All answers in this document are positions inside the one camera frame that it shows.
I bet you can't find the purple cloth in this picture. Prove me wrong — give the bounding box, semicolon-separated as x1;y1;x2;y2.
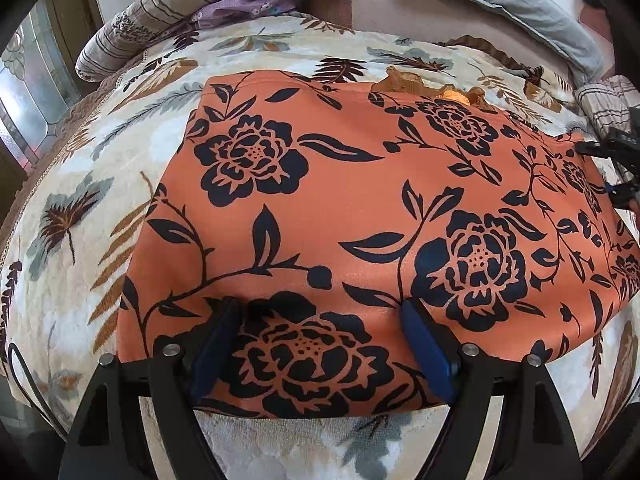
192;0;302;29

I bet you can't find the grey pillow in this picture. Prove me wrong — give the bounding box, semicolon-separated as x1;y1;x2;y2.
415;0;607;86

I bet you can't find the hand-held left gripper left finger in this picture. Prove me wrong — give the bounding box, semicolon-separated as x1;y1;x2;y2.
57;297;244;480

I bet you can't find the leaf print blanket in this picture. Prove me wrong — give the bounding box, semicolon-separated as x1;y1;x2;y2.
0;12;640;480

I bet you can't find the striped bolster pillow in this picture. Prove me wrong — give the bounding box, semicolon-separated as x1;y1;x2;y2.
75;0;379;84

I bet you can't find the orange floral blouse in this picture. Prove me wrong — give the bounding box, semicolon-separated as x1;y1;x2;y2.
117;71;640;420

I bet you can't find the striped cloth at right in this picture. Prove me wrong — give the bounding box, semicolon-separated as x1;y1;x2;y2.
574;75;640;134

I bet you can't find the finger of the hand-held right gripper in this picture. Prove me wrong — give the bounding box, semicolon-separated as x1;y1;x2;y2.
575;127;640;160
605;181;640;212

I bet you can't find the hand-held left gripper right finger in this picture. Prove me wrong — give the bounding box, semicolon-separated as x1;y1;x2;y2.
401;299;584;480

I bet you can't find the stained glass window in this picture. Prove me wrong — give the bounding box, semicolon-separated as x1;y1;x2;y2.
0;0;84;172

